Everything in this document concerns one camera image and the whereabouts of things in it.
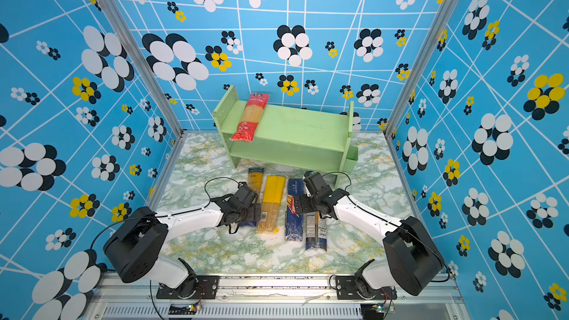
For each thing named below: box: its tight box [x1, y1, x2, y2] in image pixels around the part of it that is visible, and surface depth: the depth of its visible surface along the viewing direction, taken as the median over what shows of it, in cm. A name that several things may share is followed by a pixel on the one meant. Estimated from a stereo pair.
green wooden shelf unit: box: [212, 85, 359, 188], surface depth 86 cm
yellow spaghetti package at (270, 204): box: [256, 175, 286, 233], surface depth 91 cm
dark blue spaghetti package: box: [285, 178, 304, 241], surface depth 88 cm
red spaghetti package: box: [228, 91, 270, 143], surface depth 87 cm
